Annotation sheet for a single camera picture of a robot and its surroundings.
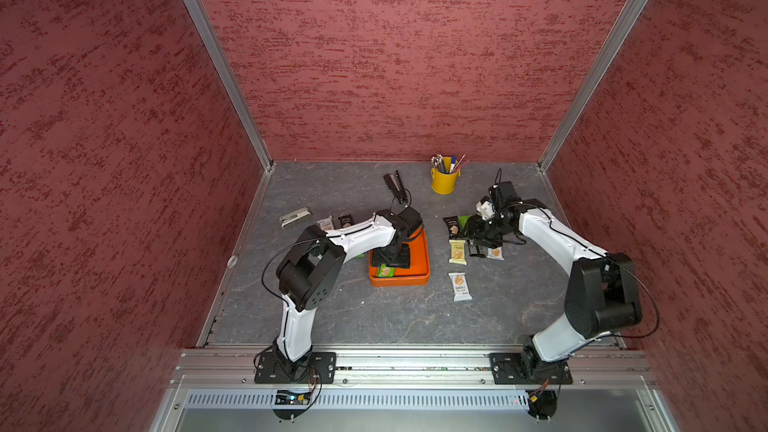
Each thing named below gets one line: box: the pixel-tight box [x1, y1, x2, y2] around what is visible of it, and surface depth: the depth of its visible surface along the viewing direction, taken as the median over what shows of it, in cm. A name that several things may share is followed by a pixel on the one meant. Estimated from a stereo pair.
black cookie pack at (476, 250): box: [468, 244, 486, 258], surface depth 97 cm
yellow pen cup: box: [431, 167, 461, 195], surface depth 111 cm
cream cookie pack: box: [448, 239, 467, 265], surface depth 96 cm
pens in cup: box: [431, 154, 469, 174], surface depth 109 cm
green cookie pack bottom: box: [378, 263, 395, 277], surface depth 89 cm
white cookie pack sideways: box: [486, 246, 505, 261], surface depth 96 cm
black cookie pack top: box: [443, 216, 459, 240], surface depth 102 cm
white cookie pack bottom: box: [448, 272, 473, 302], surface depth 89 cm
